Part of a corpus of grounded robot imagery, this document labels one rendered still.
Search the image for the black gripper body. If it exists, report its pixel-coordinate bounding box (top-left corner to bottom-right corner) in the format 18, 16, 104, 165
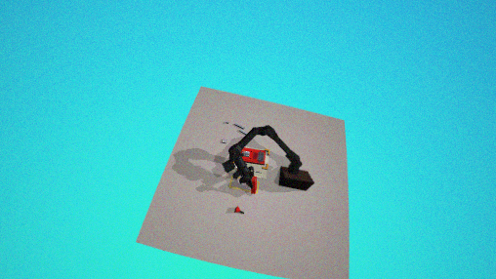
237, 163, 254, 184

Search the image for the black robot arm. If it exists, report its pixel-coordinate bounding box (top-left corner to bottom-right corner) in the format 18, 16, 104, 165
222, 125, 302, 175

